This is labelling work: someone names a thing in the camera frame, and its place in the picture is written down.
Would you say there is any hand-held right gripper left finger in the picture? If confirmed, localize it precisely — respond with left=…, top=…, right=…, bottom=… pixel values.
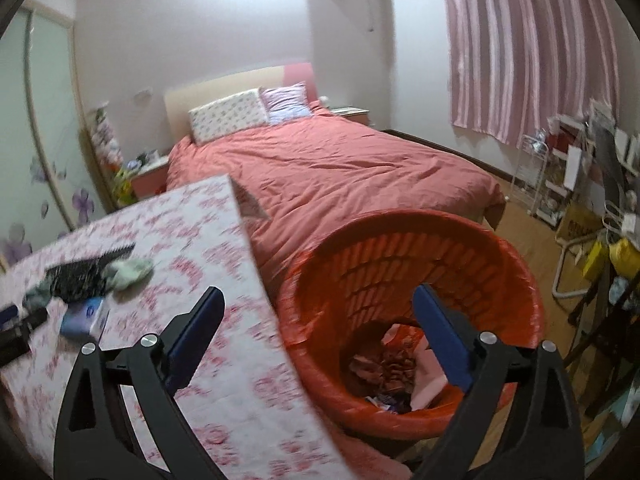
left=54, top=286, right=226, bottom=480

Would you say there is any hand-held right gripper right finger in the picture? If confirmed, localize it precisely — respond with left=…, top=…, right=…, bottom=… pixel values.
left=412, top=282, right=586, bottom=480

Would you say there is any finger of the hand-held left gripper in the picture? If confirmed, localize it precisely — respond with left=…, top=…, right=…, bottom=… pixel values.
left=0, top=306, right=49, bottom=367

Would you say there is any orange plastic basket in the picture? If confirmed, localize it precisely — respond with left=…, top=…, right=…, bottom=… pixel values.
left=275, top=210, right=547, bottom=443

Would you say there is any grey sock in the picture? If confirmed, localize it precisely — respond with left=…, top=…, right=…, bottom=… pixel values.
left=22, top=280, right=56, bottom=311

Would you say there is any blue tissue packet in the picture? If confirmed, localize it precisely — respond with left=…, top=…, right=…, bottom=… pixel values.
left=59, top=297, right=111, bottom=338

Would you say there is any grey-green sock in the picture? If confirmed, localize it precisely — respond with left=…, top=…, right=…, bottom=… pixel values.
left=102, top=257, right=155, bottom=291

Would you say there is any pink floral tablecloth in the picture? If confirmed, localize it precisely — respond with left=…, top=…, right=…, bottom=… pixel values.
left=0, top=175, right=416, bottom=480

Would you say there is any yellow plush toy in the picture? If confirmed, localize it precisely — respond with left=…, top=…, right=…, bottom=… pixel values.
left=112, top=167, right=133, bottom=206

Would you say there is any brown cardboard box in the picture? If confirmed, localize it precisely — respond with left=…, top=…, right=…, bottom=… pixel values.
left=556, top=200, right=603, bottom=243

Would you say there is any bed with red duvet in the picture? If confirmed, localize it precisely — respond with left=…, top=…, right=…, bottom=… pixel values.
left=165, top=100, right=507, bottom=301

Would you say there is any yellow plastic bag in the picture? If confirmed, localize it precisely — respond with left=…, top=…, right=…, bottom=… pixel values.
left=582, top=237, right=640, bottom=281

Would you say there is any stack of plush toys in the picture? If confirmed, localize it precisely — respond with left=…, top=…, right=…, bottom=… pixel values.
left=87, top=105, right=123, bottom=171

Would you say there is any white floral pillow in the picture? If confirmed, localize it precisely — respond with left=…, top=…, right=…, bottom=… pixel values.
left=188, top=89, right=271, bottom=147

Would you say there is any wardrobe with purple flowers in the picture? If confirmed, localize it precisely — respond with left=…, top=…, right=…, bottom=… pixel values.
left=0, top=0, right=108, bottom=266

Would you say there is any pink striped pillow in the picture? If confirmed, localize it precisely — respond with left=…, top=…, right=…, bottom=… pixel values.
left=260, top=81, right=313, bottom=123

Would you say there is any cream and pink headboard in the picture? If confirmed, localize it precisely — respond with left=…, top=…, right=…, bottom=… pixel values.
left=164, top=62, right=318, bottom=143

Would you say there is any pink striped curtain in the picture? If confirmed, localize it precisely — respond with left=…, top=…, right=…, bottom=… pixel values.
left=437, top=0, right=621, bottom=146

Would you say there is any white wire rack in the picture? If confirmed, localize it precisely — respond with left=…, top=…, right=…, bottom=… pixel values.
left=512, top=132, right=551, bottom=216

